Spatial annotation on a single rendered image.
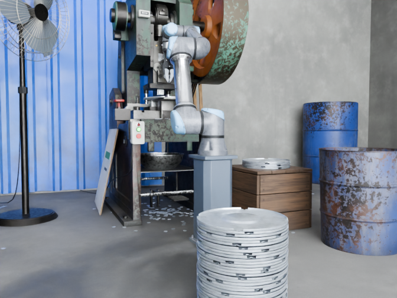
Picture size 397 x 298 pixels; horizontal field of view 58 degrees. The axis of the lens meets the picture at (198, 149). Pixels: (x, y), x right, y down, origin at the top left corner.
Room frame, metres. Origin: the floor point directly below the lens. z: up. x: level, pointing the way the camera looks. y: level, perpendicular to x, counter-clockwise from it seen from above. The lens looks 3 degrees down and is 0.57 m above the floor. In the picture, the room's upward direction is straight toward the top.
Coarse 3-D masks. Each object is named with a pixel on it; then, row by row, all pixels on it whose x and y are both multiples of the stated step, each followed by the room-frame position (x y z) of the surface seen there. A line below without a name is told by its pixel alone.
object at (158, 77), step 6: (156, 42) 2.43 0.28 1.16; (156, 48) 2.43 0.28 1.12; (156, 54) 2.43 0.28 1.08; (162, 54) 2.44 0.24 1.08; (156, 60) 2.43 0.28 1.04; (156, 66) 2.42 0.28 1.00; (150, 72) 2.47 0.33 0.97; (156, 72) 2.43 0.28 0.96; (162, 72) 2.41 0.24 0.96; (150, 78) 2.47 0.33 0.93; (156, 78) 2.43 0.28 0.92; (162, 78) 2.41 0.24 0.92; (168, 84) 2.47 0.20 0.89
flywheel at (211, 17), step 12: (192, 0) 2.85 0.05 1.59; (204, 0) 2.71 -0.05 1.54; (216, 0) 2.53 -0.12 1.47; (204, 12) 2.71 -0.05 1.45; (216, 12) 2.53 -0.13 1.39; (216, 24) 2.53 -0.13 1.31; (204, 36) 2.64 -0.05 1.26; (216, 36) 2.57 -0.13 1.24; (216, 48) 2.45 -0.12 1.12; (192, 60) 2.86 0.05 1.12; (204, 60) 2.71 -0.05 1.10; (204, 72) 2.63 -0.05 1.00
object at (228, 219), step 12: (216, 216) 1.17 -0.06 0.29; (228, 216) 1.14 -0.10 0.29; (240, 216) 1.14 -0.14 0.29; (252, 216) 1.14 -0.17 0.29; (264, 216) 1.17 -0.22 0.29; (276, 216) 1.17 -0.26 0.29; (216, 228) 1.02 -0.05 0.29; (228, 228) 1.01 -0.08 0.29; (252, 228) 1.02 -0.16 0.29; (264, 228) 1.00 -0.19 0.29; (276, 228) 1.02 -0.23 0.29
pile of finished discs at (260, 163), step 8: (248, 160) 2.23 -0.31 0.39; (256, 160) 2.18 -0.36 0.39; (264, 160) 2.15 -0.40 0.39; (272, 160) 2.15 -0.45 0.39; (280, 160) 2.22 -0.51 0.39; (288, 160) 2.21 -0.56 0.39; (256, 168) 2.08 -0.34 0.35; (264, 168) 2.06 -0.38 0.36; (272, 168) 2.05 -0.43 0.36; (280, 168) 2.10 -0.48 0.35
